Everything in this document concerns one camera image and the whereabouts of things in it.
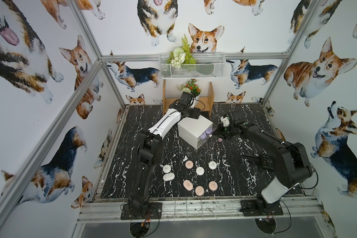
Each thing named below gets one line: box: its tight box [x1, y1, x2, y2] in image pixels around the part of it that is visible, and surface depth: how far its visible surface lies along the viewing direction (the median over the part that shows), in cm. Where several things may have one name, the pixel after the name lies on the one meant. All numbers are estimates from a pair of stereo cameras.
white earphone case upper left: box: [162, 164, 172, 174], surface depth 89 cm
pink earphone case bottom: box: [194, 185, 205, 197], surface depth 80 cm
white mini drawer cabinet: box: [177, 115, 214, 150], surface depth 92 cm
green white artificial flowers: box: [166, 33, 197, 70], surface depth 82 cm
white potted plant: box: [176, 78, 202, 107], surface depth 105 cm
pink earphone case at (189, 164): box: [184, 160, 194, 170], surface depth 90 cm
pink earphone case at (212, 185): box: [208, 180, 219, 191], surface depth 82 cm
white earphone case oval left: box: [162, 173, 176, 182], surface depth 85 cm
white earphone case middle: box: [195, 166, 205, 176], surface depth 87 cm
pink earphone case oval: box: [182, 179, 193, 191], surface depth 81 cm
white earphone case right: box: [207, 160, 217, 170], surface depth 90 cm
